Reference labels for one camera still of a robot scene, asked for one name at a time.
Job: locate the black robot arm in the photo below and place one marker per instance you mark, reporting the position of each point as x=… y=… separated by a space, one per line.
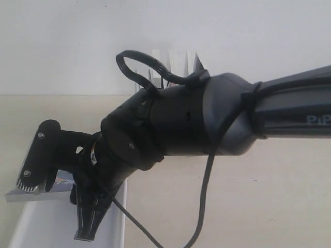
x=237 y=113

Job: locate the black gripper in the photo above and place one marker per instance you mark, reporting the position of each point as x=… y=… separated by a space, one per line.
x=135 y=136

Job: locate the white plastic tray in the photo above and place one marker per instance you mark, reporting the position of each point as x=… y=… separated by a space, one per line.
x=50 y=220

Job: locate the white wire book rack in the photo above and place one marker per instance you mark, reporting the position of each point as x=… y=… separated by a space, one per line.
x=168 y=69

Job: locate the grey white spine book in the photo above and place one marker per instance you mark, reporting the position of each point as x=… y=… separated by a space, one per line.
x=157 y=79

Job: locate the red teal spine book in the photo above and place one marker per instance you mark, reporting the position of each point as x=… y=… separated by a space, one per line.
x=171 y=61

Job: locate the dark blue spine book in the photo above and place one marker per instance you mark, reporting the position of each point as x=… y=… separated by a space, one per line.
x=38 y=191

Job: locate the black white spine book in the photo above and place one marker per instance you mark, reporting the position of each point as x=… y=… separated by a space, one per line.
x=189 y=63

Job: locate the dark maroon spine book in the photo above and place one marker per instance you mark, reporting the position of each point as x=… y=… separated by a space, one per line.
x=198 y=67

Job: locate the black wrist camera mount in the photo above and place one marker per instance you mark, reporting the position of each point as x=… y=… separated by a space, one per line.
x=51 y=150

